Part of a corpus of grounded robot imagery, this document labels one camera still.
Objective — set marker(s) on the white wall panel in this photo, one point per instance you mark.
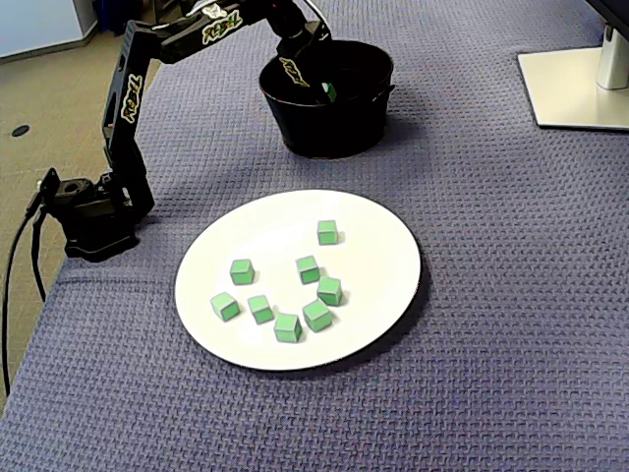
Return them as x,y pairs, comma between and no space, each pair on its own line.
34,24

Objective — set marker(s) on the green foam cube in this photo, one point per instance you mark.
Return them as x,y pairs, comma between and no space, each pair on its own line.
287,329
318,316
329,291
224,308
328,91
327,233
242,273
261,311
308,271

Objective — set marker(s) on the blue bin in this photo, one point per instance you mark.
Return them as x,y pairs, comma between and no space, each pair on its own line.
113,15

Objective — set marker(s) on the white monitor stand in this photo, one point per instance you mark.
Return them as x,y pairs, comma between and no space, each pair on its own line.
565,88

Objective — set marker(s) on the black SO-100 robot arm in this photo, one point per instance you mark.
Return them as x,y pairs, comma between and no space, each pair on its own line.
128,98

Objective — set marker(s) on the blue woven table cloth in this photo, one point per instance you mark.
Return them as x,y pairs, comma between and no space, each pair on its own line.
491,295

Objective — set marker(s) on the black round bucket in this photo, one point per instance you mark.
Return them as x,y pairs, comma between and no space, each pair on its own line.
334,133

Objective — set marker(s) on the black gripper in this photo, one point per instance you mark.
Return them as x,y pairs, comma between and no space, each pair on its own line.
301,75

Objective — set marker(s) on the white round plate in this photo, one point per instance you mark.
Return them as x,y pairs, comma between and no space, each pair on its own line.
363,275

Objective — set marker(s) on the black round floor disc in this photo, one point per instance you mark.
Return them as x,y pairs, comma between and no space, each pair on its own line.
20,131

